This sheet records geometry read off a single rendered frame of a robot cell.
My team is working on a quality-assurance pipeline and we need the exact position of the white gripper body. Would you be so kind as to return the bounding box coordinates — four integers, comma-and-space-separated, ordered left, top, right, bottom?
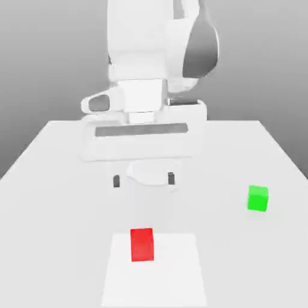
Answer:
79, 117, 195, 163

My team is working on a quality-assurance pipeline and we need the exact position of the small red cube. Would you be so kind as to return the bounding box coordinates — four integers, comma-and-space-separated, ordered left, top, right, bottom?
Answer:
130, 227, 155, 263

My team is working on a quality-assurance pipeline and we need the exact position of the small green cube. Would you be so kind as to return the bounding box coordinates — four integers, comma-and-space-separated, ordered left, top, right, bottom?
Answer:
247, 184, 270, 213

